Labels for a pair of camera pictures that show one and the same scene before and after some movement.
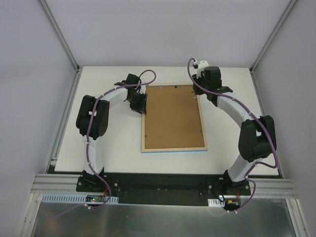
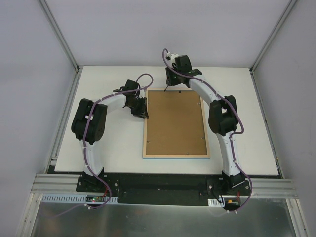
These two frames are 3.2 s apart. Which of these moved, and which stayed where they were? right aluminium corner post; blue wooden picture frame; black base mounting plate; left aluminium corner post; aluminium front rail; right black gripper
Moved: right black gripper; blue wooden picture frame
Stayed: black base mounting plate; left aluminium corner post; aluminium front rail; right aluminium corner post
